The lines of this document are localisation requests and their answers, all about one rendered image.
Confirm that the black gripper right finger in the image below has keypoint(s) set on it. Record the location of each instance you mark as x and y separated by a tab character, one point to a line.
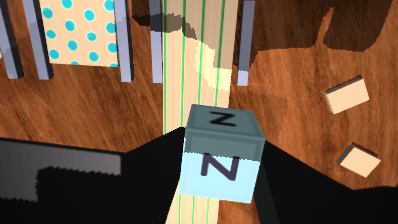
288	191

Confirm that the light blue cube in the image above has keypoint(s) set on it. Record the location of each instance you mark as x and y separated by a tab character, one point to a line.
221	154

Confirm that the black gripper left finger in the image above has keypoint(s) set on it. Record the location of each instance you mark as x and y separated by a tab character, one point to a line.
102	186

